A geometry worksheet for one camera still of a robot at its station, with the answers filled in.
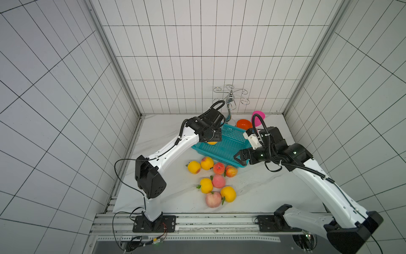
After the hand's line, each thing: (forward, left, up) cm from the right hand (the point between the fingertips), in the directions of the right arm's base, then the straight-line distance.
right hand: (241, 151), depth 72 cm
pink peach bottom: (-18, +12, -17) cm, 27 cm away
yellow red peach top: (+2, +16, -17) cm, 24 cm away
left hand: (+8, +15, -2) cm, 17 cm away
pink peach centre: (-8, +10, -18) cm, 22 cm away
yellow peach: (-1, +23, -17) cm, 29 cm away
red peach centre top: (-1, +10, -17) cm, 20 cm away
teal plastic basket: (+21, 0, -23) cm, 31 cm away
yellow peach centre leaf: (-11, +16, -17) cm, 26 cm away
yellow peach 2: (-14, +5, -18) cm, 24 cm away
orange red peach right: (-3, +3, -17) cm, 18 cm away
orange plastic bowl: (+40, -10, -26) cm, 48 cm away
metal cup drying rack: (+35, +4, +6) cm, 35 cm away
